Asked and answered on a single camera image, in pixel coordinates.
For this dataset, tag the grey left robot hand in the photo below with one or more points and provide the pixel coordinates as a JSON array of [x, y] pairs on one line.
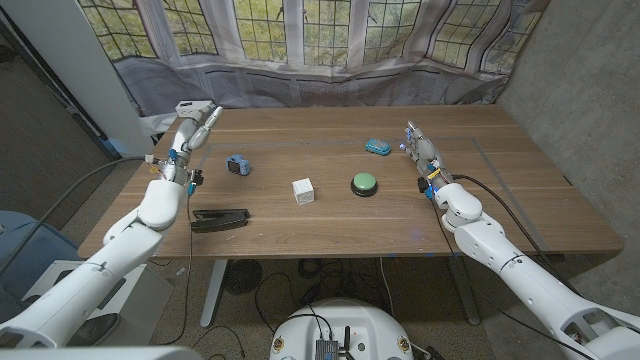
[[187, 137]]

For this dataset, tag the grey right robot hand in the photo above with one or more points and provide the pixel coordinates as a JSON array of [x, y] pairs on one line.
[[425, 150]]

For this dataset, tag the blue toy camera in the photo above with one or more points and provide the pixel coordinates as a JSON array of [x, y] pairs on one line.
[[238, 165]]

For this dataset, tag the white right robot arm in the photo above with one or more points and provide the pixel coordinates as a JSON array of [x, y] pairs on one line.
[[535, 285]]

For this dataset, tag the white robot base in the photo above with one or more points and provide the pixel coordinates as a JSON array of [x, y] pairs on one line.
[[345, 320]]

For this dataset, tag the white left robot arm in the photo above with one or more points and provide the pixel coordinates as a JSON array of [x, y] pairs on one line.
[[100, 270]]

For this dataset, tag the teal toy phone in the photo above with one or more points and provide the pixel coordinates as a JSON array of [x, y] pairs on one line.
[[378, 147]]

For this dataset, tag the green push button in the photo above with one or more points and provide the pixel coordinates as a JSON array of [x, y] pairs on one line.
[[364, 182]]

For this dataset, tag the white cube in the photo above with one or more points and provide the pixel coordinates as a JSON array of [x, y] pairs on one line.
[[303, 191]]

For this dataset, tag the white power strip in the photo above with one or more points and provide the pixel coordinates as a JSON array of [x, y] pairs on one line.
[[187, 106]]

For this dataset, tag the black stapler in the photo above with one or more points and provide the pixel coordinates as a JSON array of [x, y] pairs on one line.
[[220, 220]]

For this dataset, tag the printed window backdrop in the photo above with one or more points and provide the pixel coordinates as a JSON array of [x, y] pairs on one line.
[[325, 75]]

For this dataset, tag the black round floor fan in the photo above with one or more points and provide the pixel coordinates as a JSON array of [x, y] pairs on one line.
[[243, 276]]

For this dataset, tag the grey table leg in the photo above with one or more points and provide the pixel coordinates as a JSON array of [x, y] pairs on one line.
[[465, 295]]

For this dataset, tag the white table leg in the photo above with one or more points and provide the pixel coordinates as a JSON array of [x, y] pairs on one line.
[[214, 295]]

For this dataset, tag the white floor platform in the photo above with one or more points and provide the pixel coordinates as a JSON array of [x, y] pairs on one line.
[[145, 305]]

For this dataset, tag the blue chair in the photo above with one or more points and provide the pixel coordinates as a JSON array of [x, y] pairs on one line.
[[30, 245]]

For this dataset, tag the black shoe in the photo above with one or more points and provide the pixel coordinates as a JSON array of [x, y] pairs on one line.
[[95, 330]]

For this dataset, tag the grey electronics box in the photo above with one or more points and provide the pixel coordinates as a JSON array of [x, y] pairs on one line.
[[326, 350]]

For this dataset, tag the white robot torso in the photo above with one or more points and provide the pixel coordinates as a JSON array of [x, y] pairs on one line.
[[100, 354]]

